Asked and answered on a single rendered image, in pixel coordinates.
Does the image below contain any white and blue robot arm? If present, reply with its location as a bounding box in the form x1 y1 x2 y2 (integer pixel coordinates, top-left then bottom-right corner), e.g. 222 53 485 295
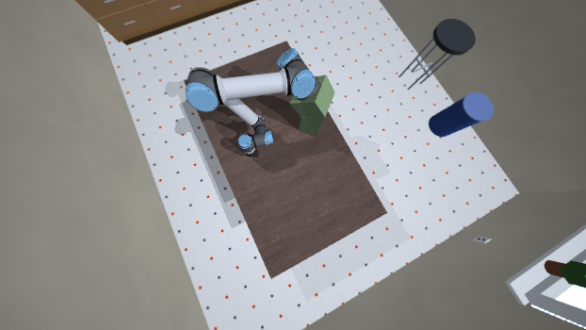
186 48 319 152

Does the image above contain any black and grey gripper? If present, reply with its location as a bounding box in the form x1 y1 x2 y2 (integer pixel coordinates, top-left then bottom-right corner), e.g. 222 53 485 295
245 148 258 157

